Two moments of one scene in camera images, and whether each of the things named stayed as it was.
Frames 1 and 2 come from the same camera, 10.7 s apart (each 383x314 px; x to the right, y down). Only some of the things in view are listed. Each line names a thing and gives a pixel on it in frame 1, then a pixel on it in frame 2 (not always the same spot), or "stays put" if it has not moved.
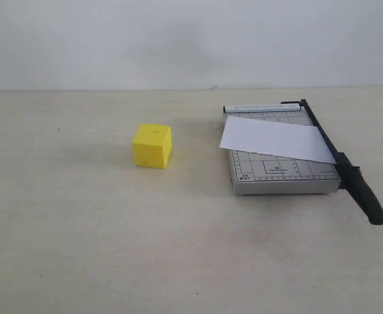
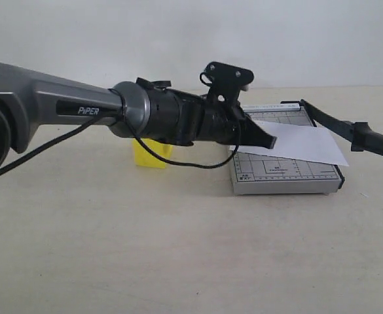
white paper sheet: (277, 139) stays put
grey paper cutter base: (255, 173) stays put
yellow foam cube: (152, 146) stays put
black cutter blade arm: (351, 178) to (362, 136)
